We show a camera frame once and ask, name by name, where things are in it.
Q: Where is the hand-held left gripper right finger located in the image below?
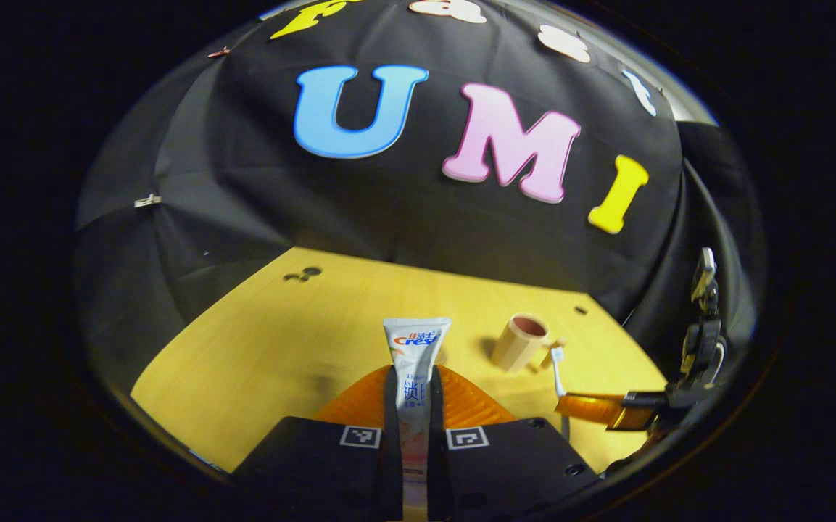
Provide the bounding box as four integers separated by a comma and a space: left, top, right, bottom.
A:
429, 365, 601, 522

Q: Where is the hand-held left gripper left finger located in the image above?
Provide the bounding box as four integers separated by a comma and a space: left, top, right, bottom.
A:
233, 365, 402, 522

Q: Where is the white toothbrush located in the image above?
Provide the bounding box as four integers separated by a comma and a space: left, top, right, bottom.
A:
550, 347, 571, 443

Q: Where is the beige cup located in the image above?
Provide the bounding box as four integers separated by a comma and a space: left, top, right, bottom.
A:
490, 314, 568, 374

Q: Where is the white toothpaste tube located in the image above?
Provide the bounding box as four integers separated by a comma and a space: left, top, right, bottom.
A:
383, 317, 452, 522

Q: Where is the black backdrop cloth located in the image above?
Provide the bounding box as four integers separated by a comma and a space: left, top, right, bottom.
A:
73, 0, 766, 378

